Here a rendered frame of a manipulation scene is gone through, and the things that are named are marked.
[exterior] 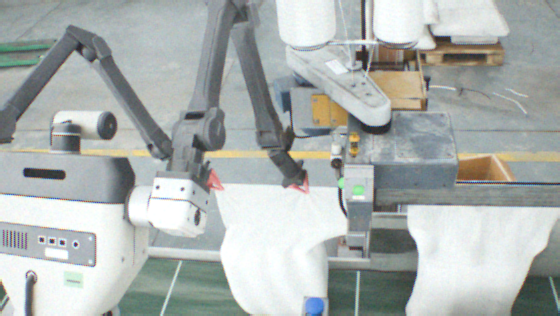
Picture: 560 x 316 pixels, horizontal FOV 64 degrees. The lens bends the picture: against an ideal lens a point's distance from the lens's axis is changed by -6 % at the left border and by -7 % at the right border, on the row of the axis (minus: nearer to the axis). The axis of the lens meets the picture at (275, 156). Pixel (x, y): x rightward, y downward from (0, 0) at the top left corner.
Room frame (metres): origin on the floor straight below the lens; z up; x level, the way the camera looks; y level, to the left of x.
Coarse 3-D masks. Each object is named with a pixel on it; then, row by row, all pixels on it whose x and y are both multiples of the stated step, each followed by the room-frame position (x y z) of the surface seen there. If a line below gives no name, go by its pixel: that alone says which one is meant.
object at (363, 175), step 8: (352, 168) 0.90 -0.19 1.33; (360, 168) 0.90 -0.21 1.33; (368, 168) 0.89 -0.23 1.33; (344, 176) 0.88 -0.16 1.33; (352, 176) 0.87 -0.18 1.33; (360, 176) 0.87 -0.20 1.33; (368, 176) 0.87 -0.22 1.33; (344, 184) 0.88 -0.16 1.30; (352, 184) 0.87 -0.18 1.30; (360, 184) 0.87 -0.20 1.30; (368, 184) 0.86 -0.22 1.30; (344, 192) 0.88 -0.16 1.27; (352, 192) 0.87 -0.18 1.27; (368, 192) 0.86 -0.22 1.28; (344, 200) 0.88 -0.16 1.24; (352, 200) 0.87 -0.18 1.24; (360, 200) 0.87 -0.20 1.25; (368, 200) 0.86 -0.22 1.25
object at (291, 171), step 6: (288, 162) 1.12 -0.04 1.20; (294, 162) 1.14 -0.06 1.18; (300, 162) 1.17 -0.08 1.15; (282, 168) 1.12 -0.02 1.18; (288, 168) 1.12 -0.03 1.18; (294, 168) 1.12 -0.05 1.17; (300, 168) 1.14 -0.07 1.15; (282, 174) 1.13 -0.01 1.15; (288, 174) 1.11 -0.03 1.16; (294, 174) 1.11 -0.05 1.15; (300, 174) 1.11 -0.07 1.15; (282, 180) 1.13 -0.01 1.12; (288, 180) 1.11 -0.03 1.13; (294, 180) 1.09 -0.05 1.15; (282, 186) 1.10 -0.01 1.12; (288, 186) 1.10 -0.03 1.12
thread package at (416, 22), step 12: (384, 0) 1.18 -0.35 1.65; (396, 0) 1.16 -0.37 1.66; (408, 0) 1.16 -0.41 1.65; (420, 0) 1.17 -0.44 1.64; (384, 12) 1.18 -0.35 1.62; (396, 12) 1.16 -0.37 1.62; (408, 12) 1.15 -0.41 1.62; (420, 12) 1.17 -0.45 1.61; (384, 24) 1.18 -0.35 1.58; (396, 24) 1.16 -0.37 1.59; (408, 24) 1.15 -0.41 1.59; (420, 24) 1.17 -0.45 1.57; (384, 36) 1.18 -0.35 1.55; (396, 36) 1.16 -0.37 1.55; (408, 36) 1.15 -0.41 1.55; (420, 36) 1.17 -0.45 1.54
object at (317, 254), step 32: (224, 192) 1.20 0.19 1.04; (256, 192) 1.17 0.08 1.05; (288, 192) 1.14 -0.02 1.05; (320, 192) 1.12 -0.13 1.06; (256, 224) 1.18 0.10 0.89; (288, 224) 1.15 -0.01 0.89; (320, 224) 1.12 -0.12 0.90; (224, 256) 1.15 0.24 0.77; (256, 256) 1.11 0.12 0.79; (288, 256) 1.08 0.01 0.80; (320, 256) 1.09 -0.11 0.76; (256, 288) 1.10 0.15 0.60; (288, 288) 1.06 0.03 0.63; (320, 288) 1.06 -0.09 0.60
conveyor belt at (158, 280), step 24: (144, 264) 1.49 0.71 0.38; (168, 264) 1.47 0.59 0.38; (192, 264) 1.45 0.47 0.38; (216, 264) 1.43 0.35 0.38; (144, 288) 1.35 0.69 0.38; (168, 288) 1.33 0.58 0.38; (192, 288) 1.31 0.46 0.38; (216, 288) 1.29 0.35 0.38; (336, 288) 1.20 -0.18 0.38; (360, 288) 1.18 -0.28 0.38; (384, 288) 1.16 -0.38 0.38; (408, 288) 1.14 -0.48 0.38; (528, 288) 1.02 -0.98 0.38; (552, 288) 1.00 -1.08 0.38; (120, 312) 1.23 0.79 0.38; (144, 312) 1.21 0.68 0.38; (168, 312) 1.20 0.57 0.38; (192, 312) 1.18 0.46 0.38; (216, 312) 1.17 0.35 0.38; (240, 312) 1.15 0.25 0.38; (336, 312) 1.08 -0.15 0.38; (360, 312) 1.06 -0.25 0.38; (384, 312) 1.04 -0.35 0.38; (528, 312) 0.91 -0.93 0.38; (552, 312) 0.89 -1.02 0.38
